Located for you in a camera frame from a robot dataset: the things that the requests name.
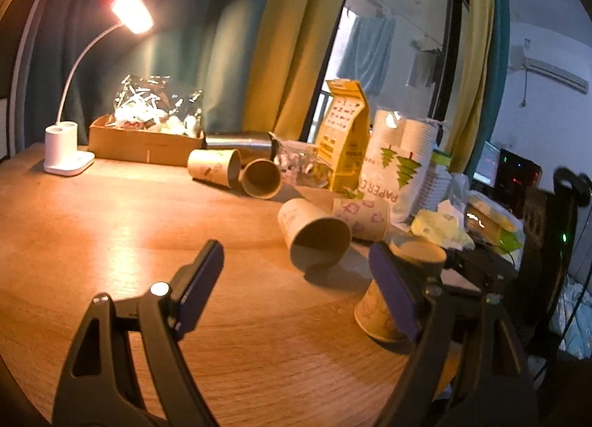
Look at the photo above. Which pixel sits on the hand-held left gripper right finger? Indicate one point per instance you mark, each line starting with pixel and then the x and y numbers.
pixel 395 290

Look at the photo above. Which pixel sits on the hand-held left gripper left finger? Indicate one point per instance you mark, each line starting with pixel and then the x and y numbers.
pixel 199 288

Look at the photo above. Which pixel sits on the printed brown paper cup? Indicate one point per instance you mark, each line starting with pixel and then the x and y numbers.
pixel 261 179
pixel 319 242
pixel 213 167
pixel 366 312

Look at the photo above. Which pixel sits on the pink printed paper cup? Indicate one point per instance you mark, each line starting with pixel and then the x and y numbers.
pixel 363 218

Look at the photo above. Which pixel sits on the tree printed cup package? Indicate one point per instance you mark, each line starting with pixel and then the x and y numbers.
pixel 393 177

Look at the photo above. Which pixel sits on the crumpled yellow-green tissue pack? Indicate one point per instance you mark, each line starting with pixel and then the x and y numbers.
pixel 439 226

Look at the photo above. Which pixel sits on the stack of white paper cups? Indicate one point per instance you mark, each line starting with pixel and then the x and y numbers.
pixel 432 177

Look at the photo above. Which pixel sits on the yellow-green flat packet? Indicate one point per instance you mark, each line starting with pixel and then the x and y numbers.
pixel 492 221

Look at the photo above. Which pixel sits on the stainless steel flask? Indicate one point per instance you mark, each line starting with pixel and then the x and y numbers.
pixel 238 140

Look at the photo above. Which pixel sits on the computer monitor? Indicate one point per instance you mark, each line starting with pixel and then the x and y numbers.
pixel 485 164

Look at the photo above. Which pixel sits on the shallow cardboard box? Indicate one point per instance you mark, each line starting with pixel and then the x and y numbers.
pixel 138 145

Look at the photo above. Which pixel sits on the crumpled clear plastic bag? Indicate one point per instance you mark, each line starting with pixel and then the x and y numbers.
pixel 298 163

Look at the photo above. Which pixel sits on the yellow paper pouch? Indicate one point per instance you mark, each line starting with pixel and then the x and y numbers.
pixel 344 136

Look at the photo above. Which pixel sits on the black computer with lights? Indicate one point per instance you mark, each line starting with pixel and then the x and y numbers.
pixel 518 173

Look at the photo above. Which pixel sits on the pale crumpled bedding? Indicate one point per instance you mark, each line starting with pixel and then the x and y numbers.
pixel 576 320

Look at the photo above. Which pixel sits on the clear plastic bags bundle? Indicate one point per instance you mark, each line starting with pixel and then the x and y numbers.
pixel 148 103

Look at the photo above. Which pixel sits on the white gooseneck desk lamp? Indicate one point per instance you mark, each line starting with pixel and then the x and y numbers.
pixel 64 149

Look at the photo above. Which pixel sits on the hanging grey garment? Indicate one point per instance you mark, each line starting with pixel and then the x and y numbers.
pixel 423 67

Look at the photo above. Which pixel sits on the hanging blue towel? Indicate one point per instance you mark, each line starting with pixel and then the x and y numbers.
pixel 366 52

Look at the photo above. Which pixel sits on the yellow curtain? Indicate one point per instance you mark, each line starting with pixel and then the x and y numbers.
pixel 476 62
pixel 300 39

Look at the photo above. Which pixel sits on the teal curtain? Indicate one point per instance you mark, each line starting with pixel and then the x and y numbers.
pixel 162 39
pixel 500 62

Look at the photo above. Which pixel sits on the black chair frame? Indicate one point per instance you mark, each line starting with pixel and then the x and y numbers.
pixel 562 223

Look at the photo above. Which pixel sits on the black sliding door frame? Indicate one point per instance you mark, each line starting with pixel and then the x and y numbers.
pixel 455 62

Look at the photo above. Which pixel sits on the white wall air conditioner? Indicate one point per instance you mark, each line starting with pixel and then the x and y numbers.
pixel 557 70

